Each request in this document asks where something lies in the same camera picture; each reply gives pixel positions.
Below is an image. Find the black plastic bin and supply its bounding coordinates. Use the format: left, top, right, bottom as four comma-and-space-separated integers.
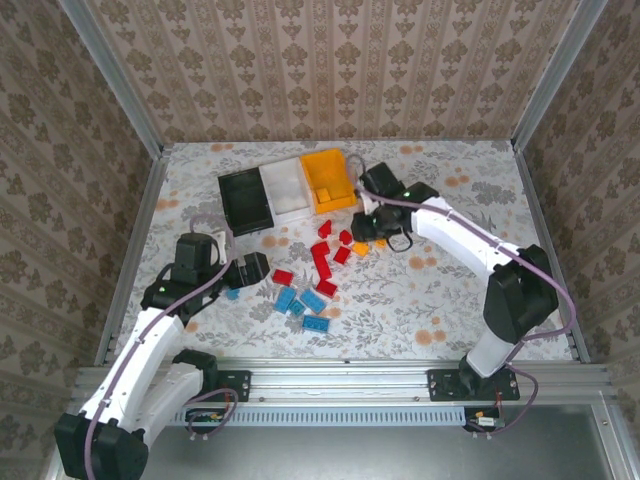
217, 167, 276, 238

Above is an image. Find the yellow plastic bin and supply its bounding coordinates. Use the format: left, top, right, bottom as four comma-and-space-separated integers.
299, 148, 359, 215

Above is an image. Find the white plastic bin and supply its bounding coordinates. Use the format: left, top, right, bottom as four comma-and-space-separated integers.
259, 157, 316, 226

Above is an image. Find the floral patterned table cover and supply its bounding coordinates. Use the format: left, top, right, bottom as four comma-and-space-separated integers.
107, 140, 576, 362

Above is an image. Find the grey metal panel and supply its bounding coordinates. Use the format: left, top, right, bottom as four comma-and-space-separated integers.
44, 404, 640, 480

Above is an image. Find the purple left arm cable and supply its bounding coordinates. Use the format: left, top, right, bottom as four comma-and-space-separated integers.
84, 213, 240, 480

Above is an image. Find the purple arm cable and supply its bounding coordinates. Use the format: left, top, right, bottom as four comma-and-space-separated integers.
346, 153, 578, 436
84, 213, 240, 480

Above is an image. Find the aluminium table side rail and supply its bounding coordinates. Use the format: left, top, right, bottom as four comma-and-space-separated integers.
512, 140, 592, 365
93, 144, 174, 366

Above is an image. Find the small wired connector board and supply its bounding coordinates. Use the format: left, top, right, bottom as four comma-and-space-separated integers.
463, 407, 504, 434
185, 407, 226, 435

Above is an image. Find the long aluminium base rail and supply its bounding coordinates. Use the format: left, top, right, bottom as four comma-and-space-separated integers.
74, 357, 614, 407

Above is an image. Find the slotted grey cable duct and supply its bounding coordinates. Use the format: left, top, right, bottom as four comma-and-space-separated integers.
167, 405, 469, 427

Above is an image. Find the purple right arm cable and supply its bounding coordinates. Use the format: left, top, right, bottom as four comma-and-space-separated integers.
346, 153, 578, 436

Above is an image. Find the aluminium frame post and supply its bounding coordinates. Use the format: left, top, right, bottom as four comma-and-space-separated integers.
55, 0, 166, 157
510, 0, 609, 151

